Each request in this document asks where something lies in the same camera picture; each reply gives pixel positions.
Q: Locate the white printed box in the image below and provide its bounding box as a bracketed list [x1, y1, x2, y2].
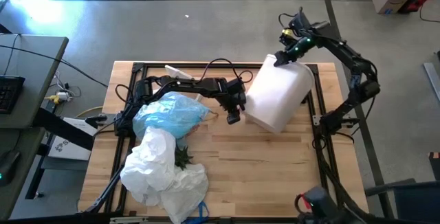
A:
[47, 117, 99, 161]

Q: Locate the large white plastic bag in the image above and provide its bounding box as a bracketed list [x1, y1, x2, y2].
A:
[119, 126, 210, 224]

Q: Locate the black desk cable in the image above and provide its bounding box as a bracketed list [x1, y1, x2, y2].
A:
[0, 33, 109, 88]

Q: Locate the blue trash bag liner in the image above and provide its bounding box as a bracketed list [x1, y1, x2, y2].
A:
[132, 91, 211, 141]

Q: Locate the black computer mouse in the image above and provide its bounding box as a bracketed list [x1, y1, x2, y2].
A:
[0, 150, 21, 186]

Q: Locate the black device with red cable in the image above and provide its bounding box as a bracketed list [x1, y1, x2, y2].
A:
[294, 186, 347, 224]

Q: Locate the grey desk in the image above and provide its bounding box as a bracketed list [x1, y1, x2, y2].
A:
[0, 33, 69, 218]

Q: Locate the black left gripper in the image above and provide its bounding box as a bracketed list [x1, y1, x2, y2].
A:
[219, 77, 248, 125]

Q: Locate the dark office chair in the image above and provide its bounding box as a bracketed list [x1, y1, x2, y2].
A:
[364, 178, 440, 224]

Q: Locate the white swing bin lid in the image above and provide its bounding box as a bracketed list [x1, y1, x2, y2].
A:
[164, 65, 204, 103]

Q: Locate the black aluminium table frame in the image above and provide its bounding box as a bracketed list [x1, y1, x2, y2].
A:
[82, 61, 371, 218]

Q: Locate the black keyboard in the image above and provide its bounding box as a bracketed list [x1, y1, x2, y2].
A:
[0, 75, 27, 115]

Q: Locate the grey metal bar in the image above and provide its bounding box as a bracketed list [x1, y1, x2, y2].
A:
[423, 62, 440, 103]

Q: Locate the yellow plug adapter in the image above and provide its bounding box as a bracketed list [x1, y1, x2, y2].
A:
[43, 91, 72, 104]

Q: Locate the succulent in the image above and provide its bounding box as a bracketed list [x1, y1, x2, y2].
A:
[174, 144, 194, 170]

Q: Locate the white plastic trash bin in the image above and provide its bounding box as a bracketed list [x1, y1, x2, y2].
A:
[242, 54, 316, 135]

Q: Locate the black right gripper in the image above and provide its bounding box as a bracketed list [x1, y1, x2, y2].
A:
[274, 9, 330, 67]

